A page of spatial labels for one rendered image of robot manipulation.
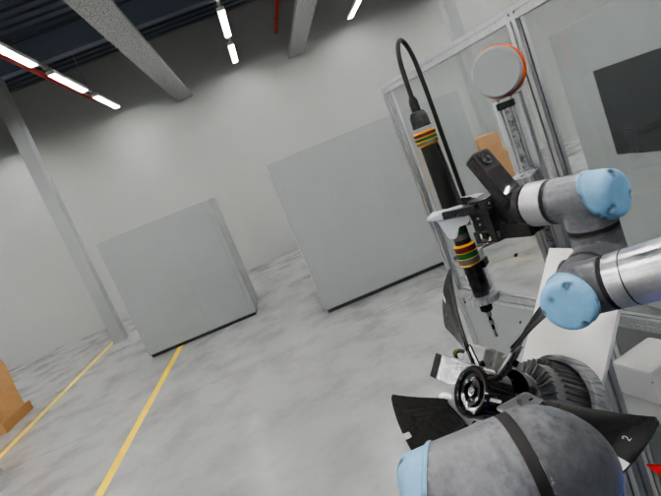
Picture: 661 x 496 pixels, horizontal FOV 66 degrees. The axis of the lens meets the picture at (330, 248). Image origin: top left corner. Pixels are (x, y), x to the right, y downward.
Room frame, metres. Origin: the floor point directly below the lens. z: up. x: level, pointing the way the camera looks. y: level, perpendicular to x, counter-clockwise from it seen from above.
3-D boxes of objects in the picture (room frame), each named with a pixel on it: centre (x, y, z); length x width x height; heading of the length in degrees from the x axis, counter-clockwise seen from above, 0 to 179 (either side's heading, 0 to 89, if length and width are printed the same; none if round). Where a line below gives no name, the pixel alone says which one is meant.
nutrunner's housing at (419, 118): (1.01, -0.25, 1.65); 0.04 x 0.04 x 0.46
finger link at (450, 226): (0.97, -0.23, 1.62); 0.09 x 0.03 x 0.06; 51
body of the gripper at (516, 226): (0.90, -0.31, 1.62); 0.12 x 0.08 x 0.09; 29
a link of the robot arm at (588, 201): (0.76, -0.39, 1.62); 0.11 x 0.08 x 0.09; 29
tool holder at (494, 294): (1.01, -0.26, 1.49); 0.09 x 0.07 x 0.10; 144
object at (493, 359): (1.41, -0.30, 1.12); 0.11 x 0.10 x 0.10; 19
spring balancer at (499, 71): (1.59, -0.68, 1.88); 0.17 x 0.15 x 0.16; 19
